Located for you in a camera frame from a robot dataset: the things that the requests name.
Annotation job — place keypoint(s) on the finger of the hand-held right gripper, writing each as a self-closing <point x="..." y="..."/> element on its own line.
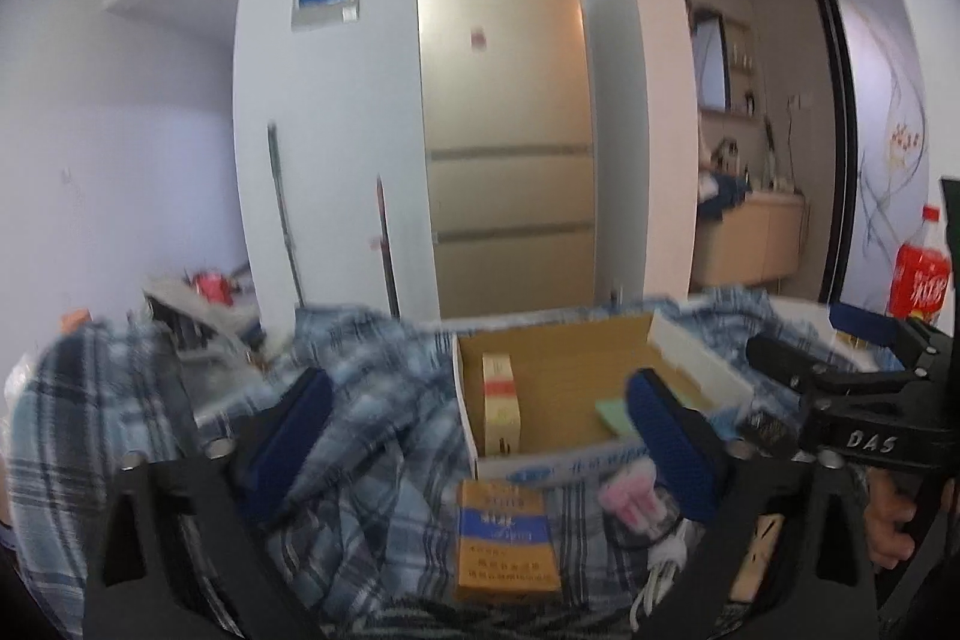
<point x="780" y="355"/>
<point x="862" y="319"/>

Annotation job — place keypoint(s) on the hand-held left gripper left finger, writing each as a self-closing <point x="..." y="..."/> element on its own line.
<point x="292" y="441"/>

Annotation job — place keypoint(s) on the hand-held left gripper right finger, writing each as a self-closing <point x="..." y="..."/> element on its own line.
<point x="671" y="449"/>

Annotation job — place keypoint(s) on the pink plush toy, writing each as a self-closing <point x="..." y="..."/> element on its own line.
<point x="630" y="497"/>

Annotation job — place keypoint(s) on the cardboard box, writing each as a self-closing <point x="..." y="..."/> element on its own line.
<point x="555" y="377"/>

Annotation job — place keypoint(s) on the tan round object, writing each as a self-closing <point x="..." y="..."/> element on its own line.
<point x="759" y="554"/>

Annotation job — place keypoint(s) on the orange and blue carton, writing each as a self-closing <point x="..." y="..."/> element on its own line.
<point x="506" y="542"/>

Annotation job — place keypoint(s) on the person's right hand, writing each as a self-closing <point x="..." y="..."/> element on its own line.
<point x="889" y="520"/>

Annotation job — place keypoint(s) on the green sponge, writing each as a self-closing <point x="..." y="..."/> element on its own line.
<point x="615" y="419"/>

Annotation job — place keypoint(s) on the red soda bottle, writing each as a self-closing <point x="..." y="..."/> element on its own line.
<point x="919" y="280"/>

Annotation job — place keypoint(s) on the blue plaid cloth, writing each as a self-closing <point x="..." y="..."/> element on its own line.
<point x="375" y="400"/>

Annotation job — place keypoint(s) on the beige vanity cabinet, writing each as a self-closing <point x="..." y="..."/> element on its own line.
<point x="750" y="242"/>

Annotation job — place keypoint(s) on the blue clothes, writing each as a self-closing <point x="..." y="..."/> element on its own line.
<point x="724" y="194"/>

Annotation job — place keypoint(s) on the pile of colourful bags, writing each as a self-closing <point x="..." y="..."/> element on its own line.
<point x="211" y="286"/>

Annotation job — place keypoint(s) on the beige and red carton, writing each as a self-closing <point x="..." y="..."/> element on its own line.
<point x="501" y="407"/>

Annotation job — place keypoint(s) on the frosted glass door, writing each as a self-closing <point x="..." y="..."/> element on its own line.
<point x="885" y="123"/>

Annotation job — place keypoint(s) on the bathroom mirror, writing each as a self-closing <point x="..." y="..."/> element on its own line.
<point x="711" y="63"/>

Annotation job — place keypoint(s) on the gold refrigerator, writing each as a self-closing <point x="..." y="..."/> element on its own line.
<point x="506" y="123"/>

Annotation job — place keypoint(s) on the white wall outlet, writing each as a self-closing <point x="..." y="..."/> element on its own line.
<point x="801" y="102"/>

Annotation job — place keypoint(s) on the wooden wall shelf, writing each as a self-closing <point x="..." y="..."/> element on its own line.
<point x="742" y="70"/>

